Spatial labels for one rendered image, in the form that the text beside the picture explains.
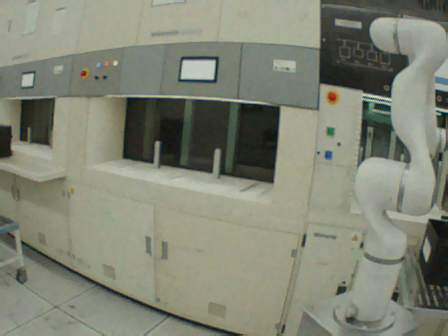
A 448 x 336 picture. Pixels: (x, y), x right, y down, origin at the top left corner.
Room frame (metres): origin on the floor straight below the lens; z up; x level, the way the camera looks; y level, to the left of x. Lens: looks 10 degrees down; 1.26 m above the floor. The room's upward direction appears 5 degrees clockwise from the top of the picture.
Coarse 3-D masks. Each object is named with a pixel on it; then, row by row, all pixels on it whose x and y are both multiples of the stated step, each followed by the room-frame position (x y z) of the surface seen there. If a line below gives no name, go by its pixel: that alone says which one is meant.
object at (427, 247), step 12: (432, 228) 1.02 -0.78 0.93; (444, 228) 1.11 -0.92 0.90; (432, 240) 0.97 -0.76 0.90; (444, 240) 0.88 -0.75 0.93; (420, 252) 1.12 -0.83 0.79; (432, 252) 0.92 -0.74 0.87; (444, 252) 0.88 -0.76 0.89; (420, 264) 1.05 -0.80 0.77; (432, 264) 0.89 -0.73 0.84; (444, 264) 0.87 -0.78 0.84; (432, 276) 0.89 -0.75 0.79; (444, 276) 0.87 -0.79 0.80
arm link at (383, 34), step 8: (376, 24) 0.81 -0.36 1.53; (384, 24) 0.79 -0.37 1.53; (392, 24) 0.77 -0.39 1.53; (376, 32) 0.81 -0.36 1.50; (384, 32) 0.79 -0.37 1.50; (392, 32) 0.77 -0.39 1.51; (376, 40) 0.82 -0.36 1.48; (384, 40) 0.80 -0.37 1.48; (392, 40) 0.78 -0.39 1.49; (384, 48) 0.82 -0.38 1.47; (392, 48) 0.80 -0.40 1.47; (408, 56) 0.94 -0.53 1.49
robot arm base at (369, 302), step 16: (368, 272) 0.71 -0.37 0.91; (384, 272) 0.69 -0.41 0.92; (368, 288) 0.70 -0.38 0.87; (384, 288) 0.69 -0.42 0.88; (352, 304) 0.73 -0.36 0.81; (368, 304) 0.69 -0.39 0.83; (384, 304) 0.69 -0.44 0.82; (352, 320) 0.71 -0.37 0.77; (368, 320) 0.69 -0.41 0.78; (384, 320) 0.69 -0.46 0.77
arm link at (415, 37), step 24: (408, 24) 0.75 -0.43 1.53; (432, 24) 0.71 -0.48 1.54; (408, 48) 0.76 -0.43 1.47; (432, 48) 0.70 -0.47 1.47; (408, 72) 0.73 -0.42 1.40; (432, 72) 0.73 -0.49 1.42; (408, 96) 0.72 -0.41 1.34; (408, 120) 0.72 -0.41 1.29; (408, 144) 0.71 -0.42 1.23; (408, 168) 0.71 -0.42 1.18; (432, 168) 0.68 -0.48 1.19; (408, 192) 0.67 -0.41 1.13; (432, 192) 0.65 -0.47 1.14
